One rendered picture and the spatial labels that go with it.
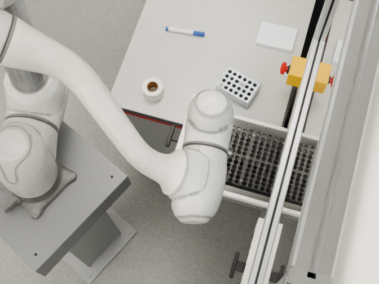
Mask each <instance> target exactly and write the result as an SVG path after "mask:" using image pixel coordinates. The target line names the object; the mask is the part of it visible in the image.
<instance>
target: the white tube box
mask: <svg viewBox="0 0 379 284"><path fill-rule="evenodd" d="M220 81H222V82H223V86H222V87H221V86H219V83H220ZM240 81H244V85H243V86H241V85H240ZM260 85H261V84H260V83H259V82H257V81H255V80H253V79H251V78H249V77H247V76H246V75H244V74H242V73H240V72H238V71H236V70H234V69H233V68H231V67H229V66H228V67H227V69H226V70H225V72H224V73H223V75H222V76H221V78H220V79H219V81H218V82H217V84H216V85H215V90H216V91H222V92H223V93H225V94H226V95H227V97H228V98H230V99H232V100H233V101H235V102H237V103H239V104H241V105H243V106H244V107H246V108H247V107H248V106H249V104H250V103H251V101H252V100H253V98H254V97H255V95H256V93H257V92H258V90H259V89H260Z"/></svg>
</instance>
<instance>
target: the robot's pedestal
mask: <svg viewBox="0 0 379 284"><path fill-rule="evenodd" d="M136 233H137V231H136V230H135V229H134V228H133V227H132V226H131V225H129V224H128V223H127V222H126V221H124V219H123V218H122V217H120V216H119V215H118V214H117V213H116V212H114V211H113V210H112V209H111V208H109V209H108V210H107V211H106V212H105V213H104V214H103V215H102V216H101V217H100V218H99V220H98V221H97V222H96V223H95V224H94V225H93V226H92V227H91V228H90V229H89V230H88V231H87V232H86V233H85V234H84V235H83V237H82V238H81V239H80V240H79V241H78V242H77V243H76V244H75V245H74V246H73V247H72V248H71V249H70V250H69V251H68V253H67V254H66V255H65V256H64V257H63V258H62V259H63V260H64V261H65V262H66V263H67V264H68V265H69V266H70V267H71V268H72V269H74V270H75V271H76V272H77V273H78V274H79V275H80V276H81V277H82V278H83V279H84V280H85V281H86V282H87V283H88V284H91V283H92V282H93V281H94V280H95V278H96V277H97V276H98V275H99V274H100V273H101V272H102V271H103V270H104V269H105V267H106V266H107V265H108V264H109V263H110V262H111V261H112V260H113V259H114V258H115V257H116V255H117V254H118V253H119V252H120V251H121V250H122V249H123V248H124V247H125V246H126V244H127V243H128V242H129V241H130V240H131V239H132V238H133V237H134V236H135V235H136Z"/></svg>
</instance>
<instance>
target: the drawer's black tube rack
mask: <svg viewBox="0 0 379 284"><path fill-rule="evenodd" d="M233 126H234V127H235V129H233V131H232V135H231V140H230V145H229V148H231V149H233V153H232V157H231V159H228V160H227V176H226V183H225V185H228V186H231V187H235V188H239V189H242V190H246V191H249V192H253V193H257V194H260V195H263V196H266V197H270V196H271V192H272V188H273V185H274V181H275V177H276V173H277V169H278V166H279V162H280V158H281V154H282V151H283V147H284V143H285V139H283V138H280V137H276V136H272V135H268V134H264V133H261V132H257V131H253V130H250V129H247V128H243V127H239V126H235V125H233ZM238 128H241V131H240V130H237V129H238ZM243 130H247V132H244V131H243ZM249 131H252V132H253V133H252V134H251V133H249ZM257 133H259V134H260V136H258V135H257ZM262 135H266V137H263V136H262ZM269 136H270V137H272V139H269V138H268V137H269ZM274 138H277V140H274ZM280 140H283V142H281V141H280Z"/></svg>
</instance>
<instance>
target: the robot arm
mask: <svg viewBox="0 0 379 284"><path fill-rule="evenodd" d="M0 66H3V67H4V68H5V70H6V74H5V77H4V81H3V84H4V89H5V97H6V107H7V109H6V116H5V121H4V123H3V125H2V126H1V128H0V189H3V190H5V191H6V192H7V193H8V194H9V195H8V196H7V197H6V199H5V200H4V201H3V203H2V204H1V205H0V208H1V209H2V210H3V211H4V212H5V213H7V212H9V211H10V210H12V209H13V208H14V207H16V206H17V205H18V204H21V205H22V206H23V207H24V208H25V209H26V210H27V211H28V212H29V214H30V216H31V217H32V218H33V219H38V218H40V217H41V215H42V213H43V211H44V210H45V208H46V207H47V206H48V205H49V204H50V203H51V202H52V201H53V200H54V199H55V198H56V197H57V196H58V195H59V194H60V193H61V192H62V191H63V190H64V189H65V188H66V187H67V186H68V185H69V184H71V183H72V182H74V181H76V179H77V175H76V173H75V172H74V171H72V170H69V169H67V168H66V167H65V166H63V165H62V164H61V163H60V162H59V161H58V160H57V159H56V149H57V140H58V133H59V129H60V126H61V123H62V120H63V117H64V112H65V108H66V104H67V98H68V92H69V89H70V90H71V91H72V92H73V93H74V94H75V95H76V96H77V97H78V99H79V100H80V101H81V103H82V104H83V105H84V106H85V108H86V109H87V110H88V111H89V113H90V114H91V115H92V117H93V118H94V120H96V122H97V123H98V125H99V126H100V127H101V128H102V130H103V131H104V132H105V134H106V135H107V136H108V137H109V139H110V140H111V142H112V143H113V144H114V145H115V147H116V148H117V149H118V150H119V152H120V153H121V154H122V155H123V156H124V157H125V159H126V160H127V161H128V162H129V163H130V164H131V165H132V166H133V167H134V168H135V169H137V170H138V171H139V172H141V173H142V174H143V175H145V176H147V177H148V178H150V179H152V180H154V181H156V182H157V183H159V184H160V186H161V189H162V192H163V193H164V194H165V195H168V196H169V198H170V199H171V208H172V210H173V213H174V215H175V217H176V218H177V219H178V220H179V221H180V222H182V223H185V224H205V223H207V222H208V221H209V220H210V219H211V218H213V217H214V215H215V214H216V212H217V210H218V208H219V205H220V203H221V200H222V196H223V191H224V186H225V183H226V176H227V160H228V159H231V157H232V153H233V149H231V148H229V145H230V140H231V135H232V131H233V118H234V111H233V106H232V104H231V101H230V100H229V98H228V97H227V95H226V94H225V93H223V92H222V91H216V90H208V89H205V90H202V91H200V92H199V93H198V94H197V95H196V96H195V97H194V98H193V99H192V101H191V103H190V104H189V107H188V112H187V117H186V124H185V132H184V142H183V149H177V150H175V151H173V152H172V153H170V154H163V153H160V152H158V151H156V150H154V149H152V148H151V147H150V146H149V145H148V144H147V143H146V142H145V141H144V140H143V138H142V137H141V136H140V135H139V133H138V131H137V130H136V129H135V127H134V126H133V124H132V123H131V122H130V120H129V119H128V117H127V116H126V114H125V113H124V111H123V110H122V109H121V107H120V106H119V104H118V103H117V101H116V100H115V98H114V97H113V96H112V94H111V93H110V91H109V90H108V89H107V87H106V86H105V84H104V83H103V81H102V80H101V79H100V77H99V76H98V75H97V74H96V73H95V71H94V70H93V69H92V68H91V67H90V66H89V64H88V63H87V62H85V61H84V60H83V59H82V58H81V57H79V56H78V55H77V54H76V53H74V52H73V51H72V50H70V49H69V48H67V47H65V46H64V45H62V44H61V43H59V42H57V41H55V40H54V39H52V38H50V37H48V36H47V35H45V34H43V33H42V32H40V31H39V30H37V29H35V28H33V25H32V22H31V20H30V17H29V14H28V10H27V7H26V4H25V1H24V0H0Z"/></svg>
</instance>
